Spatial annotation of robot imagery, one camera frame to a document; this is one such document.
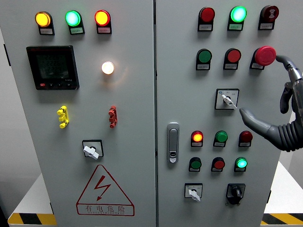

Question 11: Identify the small red push button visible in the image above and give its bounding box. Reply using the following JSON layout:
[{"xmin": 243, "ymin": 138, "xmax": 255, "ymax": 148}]
[{"xmin": 212, "ymin": 157, "xmax": 226, "ymax": 170}]

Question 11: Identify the small lit green lamp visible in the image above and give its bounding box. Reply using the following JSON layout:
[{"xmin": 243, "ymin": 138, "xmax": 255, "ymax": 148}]
[{"xmin": 234, "ymin": 157, "xmax": 248, "ymax": 170}]

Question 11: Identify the small red handle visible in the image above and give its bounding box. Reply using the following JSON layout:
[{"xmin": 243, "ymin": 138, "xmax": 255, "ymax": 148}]
[{"xmin": 108, "ymin": 105, "xmax": 118, "ymax": 129}]

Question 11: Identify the large lit green lamp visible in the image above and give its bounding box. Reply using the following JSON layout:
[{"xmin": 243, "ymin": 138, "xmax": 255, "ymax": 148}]
[
  {"xmin": 65, "ymin": 10, "xmax": 82, "ymax": 27},
  {"xmin": 230, "ymin": 6, "xmax": 248, "ymax": 23}
]

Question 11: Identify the small unlit green lamp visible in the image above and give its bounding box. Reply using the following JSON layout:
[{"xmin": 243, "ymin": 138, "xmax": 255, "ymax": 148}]
[{"xmin": 214, "ymin": 130, "xmax": 229, "ymax": 143}]

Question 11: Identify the large red stop button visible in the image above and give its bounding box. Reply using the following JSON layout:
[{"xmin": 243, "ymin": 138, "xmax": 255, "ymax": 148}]
[{"xmin": 254, "ymin": 45, "xmax": 277, "ymax": 66}]

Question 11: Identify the black display meter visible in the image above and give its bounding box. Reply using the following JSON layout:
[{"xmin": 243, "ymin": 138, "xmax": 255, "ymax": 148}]
[{"xmin": 26, "ymin": 45, "xmax": 80, "ymax": 91}]

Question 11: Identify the black-handle turn switch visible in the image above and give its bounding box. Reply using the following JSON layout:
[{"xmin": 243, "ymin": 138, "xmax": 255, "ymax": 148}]
[{"xmin": 225, "ymin": 183, "xmax": 246, "ymax": 206}]

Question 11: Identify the small lit red lamp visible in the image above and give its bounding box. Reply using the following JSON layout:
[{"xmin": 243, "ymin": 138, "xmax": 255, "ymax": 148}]
[{"xmin": 191, "ymin": 130, "xmax": 204, "ymax": 143}]

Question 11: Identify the white-handle turn switch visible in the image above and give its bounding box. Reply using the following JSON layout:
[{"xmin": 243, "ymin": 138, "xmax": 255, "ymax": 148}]
[
  {"xmin": 184, "ymin": 183, "xmax": 204, "ymax": 203},
  {"xmin": 214, "ymin": 88, "xmax": 240, "ymax": 111}
]

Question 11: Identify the turn switch with broad white handle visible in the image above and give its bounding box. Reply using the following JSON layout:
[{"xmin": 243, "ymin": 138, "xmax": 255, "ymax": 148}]
[{"xmin": 81, "ymin": 139, "xmax": 104, "ymax": 161}]

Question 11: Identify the large unlit red lamp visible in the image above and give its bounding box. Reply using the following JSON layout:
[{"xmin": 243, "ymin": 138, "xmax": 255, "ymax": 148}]
[{"xmin": 198, "ymin": 7, "xmax": 216, "ymax": 23}]

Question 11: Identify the small yellow handle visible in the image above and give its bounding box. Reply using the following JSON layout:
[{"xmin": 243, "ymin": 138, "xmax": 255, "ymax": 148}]
[{"xmin": 56, "ymin": 105, "xmax": 70, "ymax": 129}]

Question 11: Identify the small dark red lamp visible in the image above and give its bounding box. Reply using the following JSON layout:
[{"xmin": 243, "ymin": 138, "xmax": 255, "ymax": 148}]
[{"xmin": 239, "ymin": 130, "xmax": 253, "ymax": 143}]

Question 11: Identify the small green push button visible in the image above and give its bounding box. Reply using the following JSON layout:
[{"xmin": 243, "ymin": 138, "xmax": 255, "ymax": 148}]
[{"xmin": 189, "ymin": 157, "xmax": 202, "ymax": 170}]

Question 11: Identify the large green push button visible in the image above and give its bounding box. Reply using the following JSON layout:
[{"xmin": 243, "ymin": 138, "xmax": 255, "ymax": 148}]
[{"xmin": 196, "ymin": 48, "xmax": 213, "ymax": 64}]

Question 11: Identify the white-handle turn switch, small plate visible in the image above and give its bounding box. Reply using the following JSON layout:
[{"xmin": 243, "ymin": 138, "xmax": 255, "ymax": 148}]
[{"xmin": 184, "ymin": 183, "xmax": 204, "ymax": 203}]

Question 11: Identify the large lit red-orange lamp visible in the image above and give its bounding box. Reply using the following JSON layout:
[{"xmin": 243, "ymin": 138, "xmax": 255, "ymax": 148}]
[{"xmin": 94, "ymin": 9, "xmax": 111, "ymax": 26}]

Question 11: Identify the silver door lock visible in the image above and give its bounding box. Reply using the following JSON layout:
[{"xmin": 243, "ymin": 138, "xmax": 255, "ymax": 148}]
[{"xmin": 166, "ymin": 122, "xmax": 180, "ymax": 164}]

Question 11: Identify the red and black buzzer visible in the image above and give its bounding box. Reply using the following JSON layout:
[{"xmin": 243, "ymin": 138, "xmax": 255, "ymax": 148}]
[{"xmin": 260, "ymin": 5, "xmax": 279, "ymax": 22}]

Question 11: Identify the black and yellow striped tape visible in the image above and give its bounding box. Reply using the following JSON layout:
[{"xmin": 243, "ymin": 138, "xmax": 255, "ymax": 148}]
[
  {"xmin": 260, "ymin": 213, "xmax": 303, "ymax": 225},
  {"xmin": 8, "ymin": 213, "xmax": 57, "ymax": 226}
]

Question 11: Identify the large red push button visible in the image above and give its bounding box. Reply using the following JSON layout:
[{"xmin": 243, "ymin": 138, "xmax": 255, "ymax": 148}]
[{"xmin": 224, "ymin": 48, "xmax": 242, "ymax": 63}]

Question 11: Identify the white lamp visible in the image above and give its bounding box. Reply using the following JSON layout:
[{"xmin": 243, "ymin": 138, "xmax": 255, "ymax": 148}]
[{"xmin": 101, "ymin": 61, "xmax": 115, "ymax": 75}]

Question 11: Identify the large yellow lamp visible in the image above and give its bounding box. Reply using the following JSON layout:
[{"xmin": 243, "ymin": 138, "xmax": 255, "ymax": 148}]
[{"xmin": 35, "ymin": 11, "xmax": 52, "ymax": 28}]

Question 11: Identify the pale grey cabinet door with lock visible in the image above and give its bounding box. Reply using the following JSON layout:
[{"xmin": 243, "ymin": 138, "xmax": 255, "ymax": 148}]
[{"xmin": 155, "ymin": 0, "xmax": 303, "ymax": 227}]

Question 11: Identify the red warning triangle sign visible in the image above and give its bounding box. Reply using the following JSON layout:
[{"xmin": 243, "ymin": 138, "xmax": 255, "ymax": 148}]
[{"xmin": 76, "ymin": 164, "xmax": 135, "ymax": 217}]

